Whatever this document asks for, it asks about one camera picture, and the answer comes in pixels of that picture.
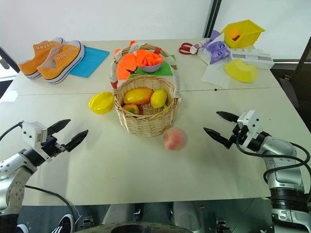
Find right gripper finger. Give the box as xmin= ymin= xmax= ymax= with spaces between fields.
xmin=216 ymin=111 xmax=241 ymax=124
xmin=203 ymin=127 xmax=231 ymax=148

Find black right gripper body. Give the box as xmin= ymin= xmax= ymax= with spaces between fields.
xmin=225 ymin=127 xmax=249 ymax=150

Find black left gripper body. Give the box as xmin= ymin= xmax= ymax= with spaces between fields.
xmin=40 ymin=132 xmax=68 ymax=159

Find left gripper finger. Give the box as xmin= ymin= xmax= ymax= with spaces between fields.
xmin=65 ymin=129 xmax=89 ymax=153
xmin=47 ymin=118 xmax=71 ymax=134

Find small orange fruit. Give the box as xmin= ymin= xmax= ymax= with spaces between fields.
xmin=121 ymin=103 xmax=140 ymax=116

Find pink peach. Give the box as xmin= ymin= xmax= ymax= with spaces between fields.
xmin=162 ymin=127 xmax=188 ymax=151

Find white paper sheet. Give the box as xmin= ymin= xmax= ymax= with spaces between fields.
xmin=197 ymin=48 xmax=235 ymax=89

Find yellow starfruit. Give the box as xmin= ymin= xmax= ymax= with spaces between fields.
xmin=88 ymin=91 xmax=115 ymax=116

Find yellow bowl piece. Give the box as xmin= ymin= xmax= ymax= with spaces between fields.
xmin=223 ymin=58 xmax=259 ymax=84

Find orange canvas sneaker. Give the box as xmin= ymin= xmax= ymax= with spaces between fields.
xmin=36 ymin=40 xmax=86 ymax=85
xmin=17 ymin=37 xmax=66 ymax=80

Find white cardboard box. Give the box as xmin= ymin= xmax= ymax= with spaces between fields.
xmin=229 ymin=47 xmax=275 ymax=70

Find purple plastic bag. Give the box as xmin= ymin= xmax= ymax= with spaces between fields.
xmin=205 ymin=30 xmax=231 ymax=65

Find yellow lemon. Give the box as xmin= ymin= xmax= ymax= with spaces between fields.
xmin=150 ymin=88 xmax=168 ymax=109

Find blue cloth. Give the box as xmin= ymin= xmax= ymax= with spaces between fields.
xmin=69 ymin=46 xmax=110 ymax=79

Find yellow orange mango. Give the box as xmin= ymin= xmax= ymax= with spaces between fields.
xmin=123 ymin=87 xmax=154 ymax=105

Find white tube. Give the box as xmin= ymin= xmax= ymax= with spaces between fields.
xmin=190 ymin=40 xmax=207 ymax=55

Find black and white sneaker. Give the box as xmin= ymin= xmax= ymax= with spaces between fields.
xmin=16 ymin=213 xmax=75 ymax=233

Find green sheet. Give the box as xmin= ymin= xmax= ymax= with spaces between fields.
xmin=127 ymin=54 xmax=176 ymax=79

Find orange block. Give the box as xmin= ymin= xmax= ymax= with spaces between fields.
xmin=229 ymin=28 xmax=242 ymax=41

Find yellow plastic bin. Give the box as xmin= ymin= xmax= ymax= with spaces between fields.
xmin=220 ymin=19 xmax=266 ymax=49

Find flat orange cloth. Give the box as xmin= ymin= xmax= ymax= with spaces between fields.
xmin=114 ymin=40 xmax=139 ymax=81

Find grey bowl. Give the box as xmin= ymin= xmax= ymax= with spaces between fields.
xmin=139 ymin=60 xmax=164 ymax=73

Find crumpled orange cloth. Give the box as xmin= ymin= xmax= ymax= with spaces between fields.
xmin=135 ymin=49 xmax=164 ymax=67

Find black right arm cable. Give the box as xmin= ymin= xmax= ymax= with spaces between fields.
xmin=236 ymin=137 xmax=311 ymax=185

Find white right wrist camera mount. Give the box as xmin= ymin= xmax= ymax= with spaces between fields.
xmin=236 ymin=110 xmax=261 ymax=149

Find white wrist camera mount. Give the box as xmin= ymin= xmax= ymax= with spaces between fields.
xmin=21 ymin=121 xmax=53 ymax=163
xmin=236 ymin=110 xmax=261 ymax=149

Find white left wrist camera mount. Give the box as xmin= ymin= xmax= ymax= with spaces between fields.
xmin=21 ymin=121 xmax=53 ymax=163

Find black cable under left arm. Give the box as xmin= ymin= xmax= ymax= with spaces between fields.
xmin=24 ymin=185 xmax=77 ymax=231

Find wicker basket with handle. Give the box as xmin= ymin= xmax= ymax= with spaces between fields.
xmin=110 ymin=43 xmax=183 ymax=138

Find red handled scissors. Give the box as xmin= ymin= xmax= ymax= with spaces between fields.
xmin=178 ymin=42 xmax=194 ymax=55

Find dark bar by wall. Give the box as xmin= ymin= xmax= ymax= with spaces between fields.
xmin=0 ymin=46 xmax=21 ymax=74

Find dark window frame post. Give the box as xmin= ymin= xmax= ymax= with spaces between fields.
xmin=203 ymin=0 xmax=223 ymax=38

